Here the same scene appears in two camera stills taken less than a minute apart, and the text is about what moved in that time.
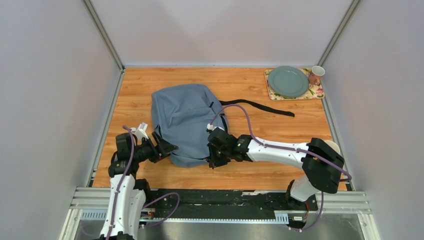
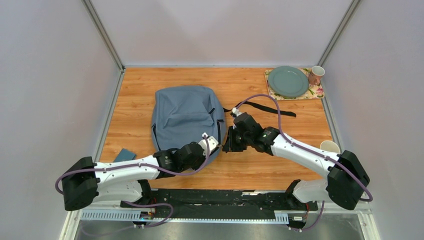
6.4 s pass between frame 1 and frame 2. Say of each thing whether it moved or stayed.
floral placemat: stayed
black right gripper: moved
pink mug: stayed
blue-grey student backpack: moved
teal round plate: stayed
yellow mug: stayed
